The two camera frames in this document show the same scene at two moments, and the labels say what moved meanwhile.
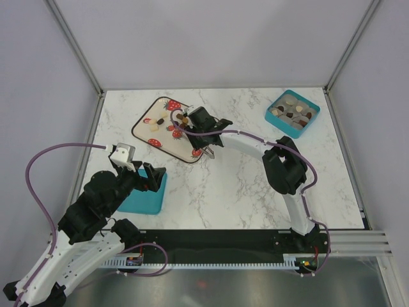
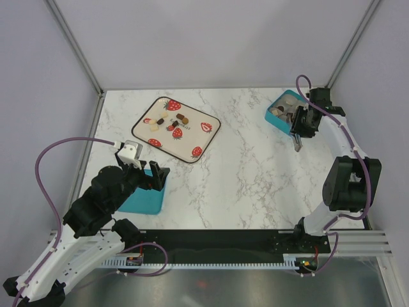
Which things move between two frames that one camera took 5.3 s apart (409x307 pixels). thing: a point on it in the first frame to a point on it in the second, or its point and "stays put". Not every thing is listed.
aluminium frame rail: x=343 y=244 stays put
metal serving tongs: x=208 y=151 to x=295 y=137
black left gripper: x=154 y=177 stays put
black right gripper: x=195 y=144 to x=296 y=128
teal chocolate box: x=293 y=114 stays put
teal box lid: x=146 y=202 stays put
